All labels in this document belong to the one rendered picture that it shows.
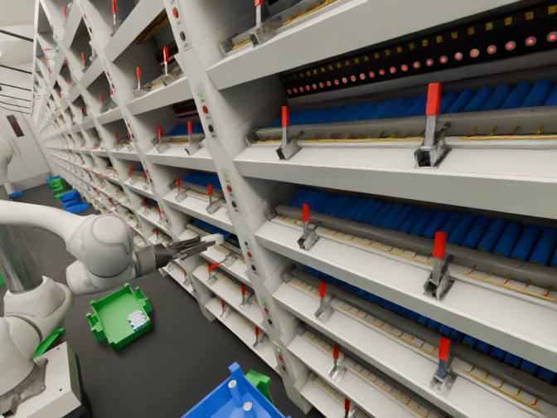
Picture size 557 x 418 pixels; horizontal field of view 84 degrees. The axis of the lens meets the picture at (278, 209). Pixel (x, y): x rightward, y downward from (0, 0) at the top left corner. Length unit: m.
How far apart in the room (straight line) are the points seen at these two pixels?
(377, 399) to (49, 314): 1.14
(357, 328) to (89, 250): 0.60
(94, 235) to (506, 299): 0.74
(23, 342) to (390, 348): 1.15
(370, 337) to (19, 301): 1.16
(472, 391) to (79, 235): 0.81
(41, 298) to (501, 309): 1.34
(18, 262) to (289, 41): 1.16
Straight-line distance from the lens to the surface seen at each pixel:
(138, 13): 0.99
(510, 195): 0.39
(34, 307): 1.43
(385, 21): 0.41
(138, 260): 0.96
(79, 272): 0.95
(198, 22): 0.73
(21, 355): 1.40
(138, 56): 1.42
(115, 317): 1.97
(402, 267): 0.55
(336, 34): 0.45
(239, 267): 1.04
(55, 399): 1.34
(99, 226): 0.78
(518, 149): 0.41
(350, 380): 0.89
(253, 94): 0.77
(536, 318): 0.49
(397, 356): 0.68
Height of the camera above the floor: 1.01
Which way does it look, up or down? 21 degrees down
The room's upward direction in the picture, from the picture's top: 14 degrees counter-clockwise
